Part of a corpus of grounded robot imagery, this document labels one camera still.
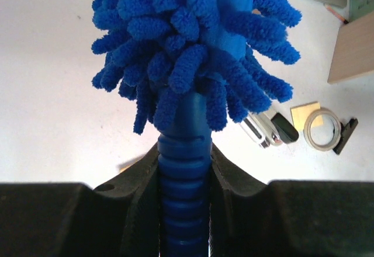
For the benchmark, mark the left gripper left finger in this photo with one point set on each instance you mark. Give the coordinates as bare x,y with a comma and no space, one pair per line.
118,218

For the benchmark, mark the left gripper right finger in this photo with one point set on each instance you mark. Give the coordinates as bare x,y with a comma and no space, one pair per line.
287,218

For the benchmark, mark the blue microfiber duster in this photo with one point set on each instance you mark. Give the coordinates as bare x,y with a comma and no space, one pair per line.
189,65

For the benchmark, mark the light wooden bookshelf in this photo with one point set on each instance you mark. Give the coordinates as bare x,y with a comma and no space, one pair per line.
353,53

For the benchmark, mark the yellow calculator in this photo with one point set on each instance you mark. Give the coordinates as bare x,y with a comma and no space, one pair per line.
124,166

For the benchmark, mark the beige black stapler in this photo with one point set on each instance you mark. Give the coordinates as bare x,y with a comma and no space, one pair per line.
269,128

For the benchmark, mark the masking tape roll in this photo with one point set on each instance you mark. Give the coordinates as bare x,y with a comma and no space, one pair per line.
336,131

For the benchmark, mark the yellow sticky note pad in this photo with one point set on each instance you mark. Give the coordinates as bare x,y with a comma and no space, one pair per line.
300,114

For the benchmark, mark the black binder clip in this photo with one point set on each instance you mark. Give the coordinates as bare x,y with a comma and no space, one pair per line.
345,134

